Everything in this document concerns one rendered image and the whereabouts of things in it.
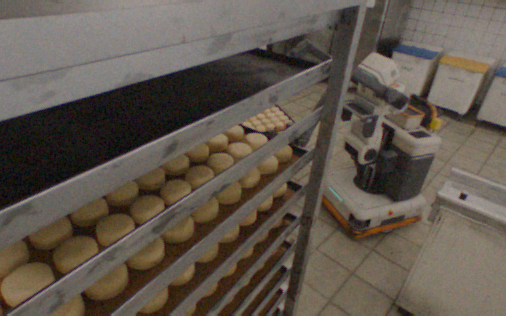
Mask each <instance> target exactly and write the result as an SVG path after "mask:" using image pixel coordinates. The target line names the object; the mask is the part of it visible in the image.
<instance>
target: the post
mask: <svg viewBox="0 0 506 316"><path fill-rule="evenodd" d="M367 4H368V0H362V2H361V4H360V5H355V6H351V7H346V8H343V9H342V15H341V20H340V25H339V30H338V35H337V40H336V45H335V50H334V52H333V56H332V61H331V66H330V71H329V76H328V81H327V86H326V91H325V97H324V102H323V107H322V112H321V117H320V122H319V127H318V132H317V137H316V143H315V148H314V153H313V158H312V162H311V167H310V177H309V183H308V188H307V193H306V198H305V203H304V208H303V213H302V218H301V224H300V229H299V234H298V239H297V244H296V248H295V253H294V258H293V264H292V269H291V274H290V279H289V284H288V289H287V294H286V299H285V305H284V310H283V315H282V316H296V312H297V307H298V303H299V299H300V294H301V290H302V285H303V281H304V277H305V272H306V268H307V264H308V259H309V255H310V251H311V246H312V243H313V238H314V234H315V230H316V221H317V217H318V212H319V208H320V204H321V199H322V195H323V190H324V186H325V182H326V177H327V173H328V169H329V164H330V160H331V157H332V152H333V148H334V143H335V139H336V135H337V130H338V126H339V122H340V117H341V113H342V109H343V104H344V100H345V95H346V91H347V87H348V82H349V78H350V74H351V69H352V65H353V61H354V56H355V52H356V47H357V43H358V39H359V34H360V30H361V26H362V21H363V19H364V17H365V13H366V8H367Z"/></svg>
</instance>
